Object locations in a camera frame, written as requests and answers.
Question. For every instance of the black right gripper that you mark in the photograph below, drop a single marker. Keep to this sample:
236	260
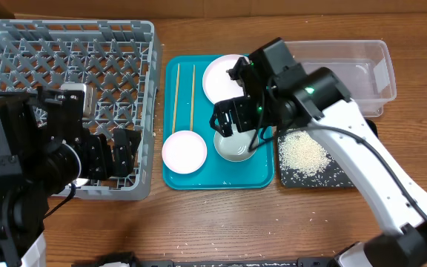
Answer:
241	109

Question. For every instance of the large white plate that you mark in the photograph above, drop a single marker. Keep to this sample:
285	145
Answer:
216	82

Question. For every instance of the small pink-rimmed white plate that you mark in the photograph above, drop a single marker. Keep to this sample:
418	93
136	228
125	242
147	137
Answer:
184	152

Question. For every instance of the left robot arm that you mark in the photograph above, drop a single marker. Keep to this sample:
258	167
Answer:
44	148

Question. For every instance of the white rice grains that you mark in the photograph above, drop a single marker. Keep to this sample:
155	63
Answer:
302	154

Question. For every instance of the grey bowl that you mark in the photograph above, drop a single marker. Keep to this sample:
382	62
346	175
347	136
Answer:
235	147

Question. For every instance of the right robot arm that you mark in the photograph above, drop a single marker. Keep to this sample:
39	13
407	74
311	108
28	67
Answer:
277	91

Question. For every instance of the teal serving tray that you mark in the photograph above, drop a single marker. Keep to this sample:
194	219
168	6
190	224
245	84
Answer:
216	172

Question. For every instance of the left wooden chopstick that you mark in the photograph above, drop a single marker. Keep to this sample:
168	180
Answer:
176	99

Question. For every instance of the grey dishwasher rack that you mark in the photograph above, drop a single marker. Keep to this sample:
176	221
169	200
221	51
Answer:
119	59

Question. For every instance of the black waste tray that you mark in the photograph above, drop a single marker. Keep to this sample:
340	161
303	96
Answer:
302	178

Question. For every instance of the white paper cup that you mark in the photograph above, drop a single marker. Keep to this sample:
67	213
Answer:
79	182

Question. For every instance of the clear plastic waste bin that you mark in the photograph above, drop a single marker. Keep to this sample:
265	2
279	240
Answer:
364	66

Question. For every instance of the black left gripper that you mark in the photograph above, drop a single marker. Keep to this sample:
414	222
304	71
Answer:
97	156

